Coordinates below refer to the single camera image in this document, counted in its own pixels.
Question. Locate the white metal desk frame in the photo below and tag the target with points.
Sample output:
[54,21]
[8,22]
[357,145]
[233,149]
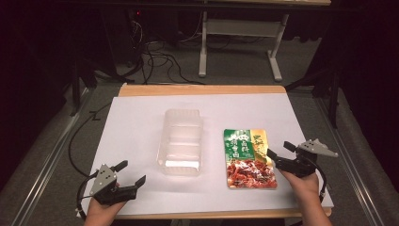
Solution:
[241,28]

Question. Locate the person's right hand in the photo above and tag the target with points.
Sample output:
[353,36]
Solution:
[299,184]

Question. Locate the clear plastic tray container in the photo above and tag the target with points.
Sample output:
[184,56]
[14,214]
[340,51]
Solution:
[181,142]

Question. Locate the white paper sheet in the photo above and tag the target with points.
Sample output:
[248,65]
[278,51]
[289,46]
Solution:
[141,132]

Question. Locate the black stand legs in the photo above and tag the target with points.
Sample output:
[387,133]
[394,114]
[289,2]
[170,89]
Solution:
[78,84]
[332,94]

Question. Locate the metal floor rail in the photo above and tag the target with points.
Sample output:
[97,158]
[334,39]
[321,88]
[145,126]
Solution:
[50,157]
[351,163]

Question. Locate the green and red snack packet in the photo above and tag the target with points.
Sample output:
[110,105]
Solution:
[249,161]

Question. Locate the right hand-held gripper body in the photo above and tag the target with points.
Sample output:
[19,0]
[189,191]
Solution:
[299,164]

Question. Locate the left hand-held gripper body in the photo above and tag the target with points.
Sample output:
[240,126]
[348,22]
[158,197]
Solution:
[108,188]

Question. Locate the dark computer case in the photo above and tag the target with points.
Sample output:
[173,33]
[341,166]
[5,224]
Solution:
[122,34]

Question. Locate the person's left hand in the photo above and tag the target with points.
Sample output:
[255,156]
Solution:
[102,212]

